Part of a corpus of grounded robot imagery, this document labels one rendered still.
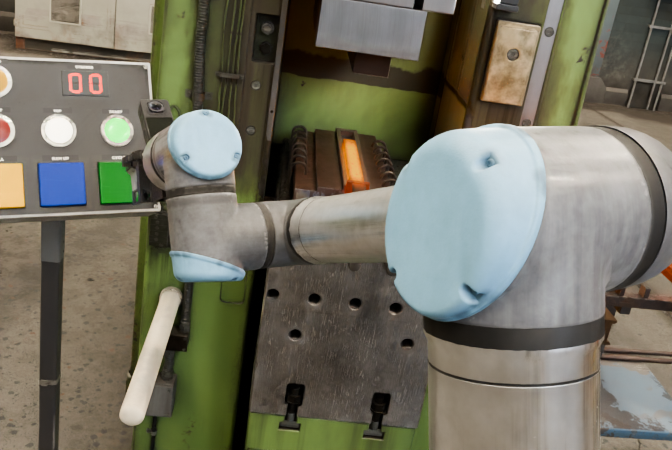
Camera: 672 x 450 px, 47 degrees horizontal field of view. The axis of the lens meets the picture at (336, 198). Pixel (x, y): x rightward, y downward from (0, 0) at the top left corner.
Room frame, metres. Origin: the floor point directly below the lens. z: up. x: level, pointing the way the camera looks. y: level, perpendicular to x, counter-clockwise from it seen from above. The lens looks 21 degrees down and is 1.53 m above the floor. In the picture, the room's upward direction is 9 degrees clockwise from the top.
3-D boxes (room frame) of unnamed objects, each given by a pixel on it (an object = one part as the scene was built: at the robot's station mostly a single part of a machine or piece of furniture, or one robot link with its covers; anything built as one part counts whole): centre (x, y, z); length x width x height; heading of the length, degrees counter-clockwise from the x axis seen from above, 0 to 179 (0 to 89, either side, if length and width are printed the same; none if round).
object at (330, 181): (1.68, 0.01, 0.96); 0.42 x 0.20 x 0.09; 6
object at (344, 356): (1.69, -0.05, 0.69); 0.56 x 0.38 x 0.45; 6
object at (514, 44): (1.63, -0.32, 1.27); 0.09 x 0.02 x 0.17; 96
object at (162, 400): (1.55, 0.36, 0.36); 0.09 x 0.07 x 0.12; 96
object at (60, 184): (1.22, 0.47, 1.01); 0.07 x 0.05 x 0.07; 121
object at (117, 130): (1.31, 0.41, 1.09); 0.05 x 0.03 x 0.04; 96
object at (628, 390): (1.33, -0.52, 0.71); 0.40 x 0.30 x 0.02; 99
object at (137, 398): (1.35, 0.32, 0.62); 0.44 x 0.05 x 0.05; 6
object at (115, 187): (1.27, 0.39, 1.01); 0.07 x 0.05 x 0.07; 121
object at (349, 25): (1.68, 0.01, 1.32); 0.42 x 0.20 x 0.10; 6
